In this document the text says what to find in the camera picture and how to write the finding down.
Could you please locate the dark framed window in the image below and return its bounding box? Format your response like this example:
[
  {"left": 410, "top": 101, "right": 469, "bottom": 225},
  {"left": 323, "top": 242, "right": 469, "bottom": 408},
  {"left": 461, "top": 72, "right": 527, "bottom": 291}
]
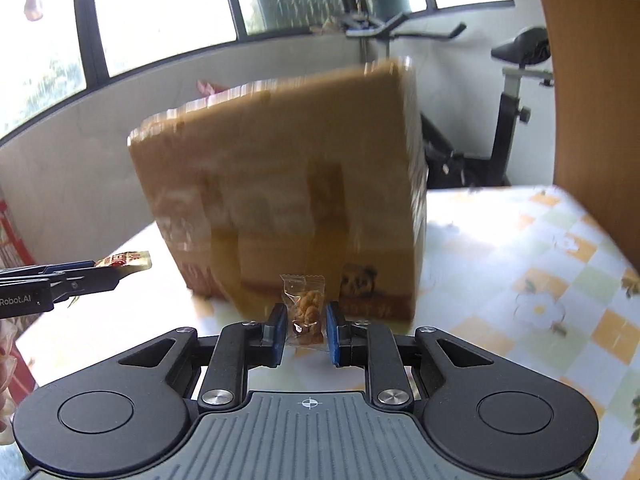
[{"left": 0, "top": 0, "right": 516, "bottom": 139}]

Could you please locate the small red white snack packet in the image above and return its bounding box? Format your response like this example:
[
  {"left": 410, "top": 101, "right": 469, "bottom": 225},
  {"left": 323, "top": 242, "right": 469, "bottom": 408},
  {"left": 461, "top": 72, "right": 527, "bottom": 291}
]
[{"left": 94, "top": 250, "right": 153, "bottom": 276}]

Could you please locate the brown cardboard box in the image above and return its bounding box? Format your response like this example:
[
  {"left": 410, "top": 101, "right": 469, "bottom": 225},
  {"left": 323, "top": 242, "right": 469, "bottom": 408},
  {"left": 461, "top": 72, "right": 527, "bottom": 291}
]
[{"left": 127, "top": 57, "right": 430, "bottom": 322}]

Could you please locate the brown wooden panel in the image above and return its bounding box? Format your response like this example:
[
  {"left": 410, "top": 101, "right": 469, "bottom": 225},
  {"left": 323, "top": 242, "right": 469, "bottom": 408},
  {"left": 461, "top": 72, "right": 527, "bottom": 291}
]
[{"left": 530, "top": 0, "right": 640, "bottom": 282}]

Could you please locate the crumpled clear plastic bag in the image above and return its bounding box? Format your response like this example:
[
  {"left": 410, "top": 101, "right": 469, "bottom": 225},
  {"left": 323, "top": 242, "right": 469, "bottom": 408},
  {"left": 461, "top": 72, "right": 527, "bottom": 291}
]
[{"left": 0, "top": 320, "right": 19, "bottom": 432}]

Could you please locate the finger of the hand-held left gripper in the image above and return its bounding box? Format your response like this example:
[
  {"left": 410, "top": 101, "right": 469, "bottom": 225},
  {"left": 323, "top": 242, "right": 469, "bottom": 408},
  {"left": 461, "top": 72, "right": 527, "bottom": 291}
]
[
  {"left": 49, "top": 265, "right": 122, "bottom": 305},
  {"left": 0, "top": 260, "right": 97, "bottom": 286}
]

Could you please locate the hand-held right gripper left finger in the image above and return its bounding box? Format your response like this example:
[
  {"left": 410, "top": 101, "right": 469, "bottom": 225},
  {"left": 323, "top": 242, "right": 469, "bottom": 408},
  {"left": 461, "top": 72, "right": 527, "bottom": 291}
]
[{"left": 116, "top": 305, "right": 289, "bottom": 413}]

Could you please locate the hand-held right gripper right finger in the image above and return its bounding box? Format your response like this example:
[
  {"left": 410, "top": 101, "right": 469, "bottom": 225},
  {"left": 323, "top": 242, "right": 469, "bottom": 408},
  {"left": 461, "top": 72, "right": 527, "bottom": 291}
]
[{"left": 325, "top": 301, "right": 497, "bottom": 413}]

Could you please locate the crumpled white plastic sheet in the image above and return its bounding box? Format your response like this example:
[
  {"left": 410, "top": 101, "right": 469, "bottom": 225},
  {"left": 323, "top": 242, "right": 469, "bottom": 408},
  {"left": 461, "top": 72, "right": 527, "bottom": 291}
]
[{"left": 309, "top": 14, "right": 347, "bottom": 37}]

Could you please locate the small clear nut packet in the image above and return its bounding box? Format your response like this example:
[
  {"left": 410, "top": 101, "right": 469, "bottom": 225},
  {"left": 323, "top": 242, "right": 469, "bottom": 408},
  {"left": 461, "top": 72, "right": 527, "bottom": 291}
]
[{"left": 280, "top": 274, "right": 326, "bottom": 347}]

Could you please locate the black exercise bike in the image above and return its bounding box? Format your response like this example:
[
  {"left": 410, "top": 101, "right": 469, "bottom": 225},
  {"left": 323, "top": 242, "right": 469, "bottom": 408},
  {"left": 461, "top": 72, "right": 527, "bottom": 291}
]
[{"left": 340, "top": 10, "right": 556, "bottom": 192}]

